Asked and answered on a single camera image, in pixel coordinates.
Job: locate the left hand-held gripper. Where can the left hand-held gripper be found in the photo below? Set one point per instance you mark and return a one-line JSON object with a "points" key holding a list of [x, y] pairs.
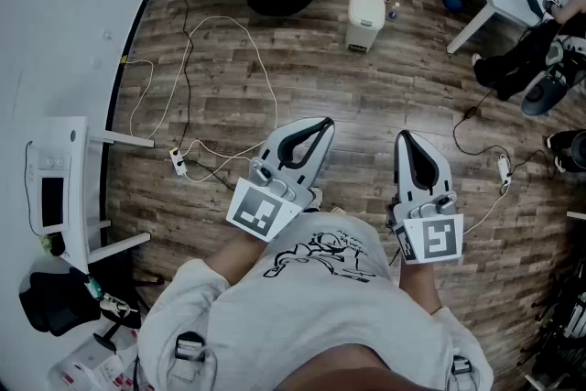
{"points": [[256, 210]]}

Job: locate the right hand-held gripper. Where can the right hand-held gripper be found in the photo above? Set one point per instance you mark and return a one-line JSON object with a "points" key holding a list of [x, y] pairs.
{"points": [[435, 238]]}

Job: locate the small white trash bin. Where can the small white trash bin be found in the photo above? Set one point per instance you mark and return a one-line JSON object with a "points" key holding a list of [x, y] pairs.
{"points": [[364, 20]]}

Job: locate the person's right forearm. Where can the person's right forearm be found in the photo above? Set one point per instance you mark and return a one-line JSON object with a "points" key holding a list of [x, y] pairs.
{"points": [[419, 288]]}

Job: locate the person's left forearm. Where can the person's left forearm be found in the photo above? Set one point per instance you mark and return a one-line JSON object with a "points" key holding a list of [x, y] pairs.
{"points": [[233, 261]]}

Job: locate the person's left shoe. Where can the person's left shoe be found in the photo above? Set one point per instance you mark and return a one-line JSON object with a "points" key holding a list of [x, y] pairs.
{"points": [[313, 199]]}

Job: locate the person's shoe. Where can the person's shoe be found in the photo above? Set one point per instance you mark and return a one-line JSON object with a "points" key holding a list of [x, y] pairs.
{"points": [[339, 211], [313, 199]]}

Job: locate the person's right shoe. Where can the person's right shoe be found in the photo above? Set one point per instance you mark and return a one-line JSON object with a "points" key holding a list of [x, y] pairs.
{"points": [[339, 211]]}

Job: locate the white power strip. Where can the white power strip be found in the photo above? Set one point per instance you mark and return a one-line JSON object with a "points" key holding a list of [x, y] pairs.
{"points": [[178, 162], [504, 167]]}

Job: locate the grey white chair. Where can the grey white chair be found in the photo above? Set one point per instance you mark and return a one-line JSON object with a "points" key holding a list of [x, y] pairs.
{"points": [[542, 94]]}

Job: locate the black round equipment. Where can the black round equipment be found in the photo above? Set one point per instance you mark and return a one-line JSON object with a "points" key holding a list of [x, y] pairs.
{"points": [[574, 151]]}

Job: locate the person's grey printed shirt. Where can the person's grey printed shirt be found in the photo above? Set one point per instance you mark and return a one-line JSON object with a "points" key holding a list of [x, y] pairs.
{"points": [[320, 311]]}

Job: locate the small white capped bottle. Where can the small white capped bottle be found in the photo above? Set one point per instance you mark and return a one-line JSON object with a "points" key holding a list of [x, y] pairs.
{"points": [[394, 11]]}

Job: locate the black harness buckle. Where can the black harness buckle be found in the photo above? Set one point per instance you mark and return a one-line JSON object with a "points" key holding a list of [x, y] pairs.
{"points": [[190, 348], [461, 365]]}

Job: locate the black metal rack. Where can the black metal rack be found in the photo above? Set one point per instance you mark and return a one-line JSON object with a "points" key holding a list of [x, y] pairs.
{"points": [[567, 316]]}

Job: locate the flat rectangular board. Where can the flat rectangular board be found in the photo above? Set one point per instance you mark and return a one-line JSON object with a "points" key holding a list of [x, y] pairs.
{"points": [[533, 3]]}

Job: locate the person's head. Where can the person's head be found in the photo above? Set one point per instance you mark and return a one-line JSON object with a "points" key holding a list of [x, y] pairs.
{"points": [[357, 373]]}

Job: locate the small white side table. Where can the small white side table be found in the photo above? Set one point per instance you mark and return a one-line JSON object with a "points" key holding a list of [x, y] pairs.
{"points": [[80, 178]]}

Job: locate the white device with screen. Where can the white device with screen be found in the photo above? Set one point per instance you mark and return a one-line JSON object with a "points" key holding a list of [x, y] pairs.
{"points": [[52, 201]]}

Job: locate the black bag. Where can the black bag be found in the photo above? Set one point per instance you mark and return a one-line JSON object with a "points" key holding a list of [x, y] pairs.
{"points": [[55, 302]]}

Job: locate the clear box with red labels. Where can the clear box with red labels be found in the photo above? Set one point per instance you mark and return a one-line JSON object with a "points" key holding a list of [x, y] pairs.
{"points": [[91, 361]]}

